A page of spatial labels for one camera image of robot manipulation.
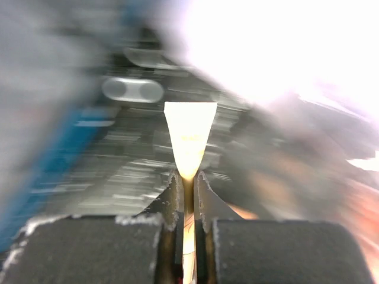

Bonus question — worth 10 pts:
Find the blue hard-shell suitcase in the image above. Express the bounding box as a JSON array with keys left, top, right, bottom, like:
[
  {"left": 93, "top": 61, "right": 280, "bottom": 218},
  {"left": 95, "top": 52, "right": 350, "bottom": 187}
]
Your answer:
[{"left": 1, "top": 106, "right": 120, "bottom": 252}]

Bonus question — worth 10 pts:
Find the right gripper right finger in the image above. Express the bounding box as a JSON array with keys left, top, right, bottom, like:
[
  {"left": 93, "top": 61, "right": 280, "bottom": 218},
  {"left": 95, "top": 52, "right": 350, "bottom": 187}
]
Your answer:
[{"left": 194, "top": 171, "right": 373, "bottom": 283}]

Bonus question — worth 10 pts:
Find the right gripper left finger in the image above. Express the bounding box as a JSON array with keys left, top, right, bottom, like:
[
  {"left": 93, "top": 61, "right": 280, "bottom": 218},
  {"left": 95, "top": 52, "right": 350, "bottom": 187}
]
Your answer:
[{"left": 1, "top": 171, "right": 184, "bottom": 284}]

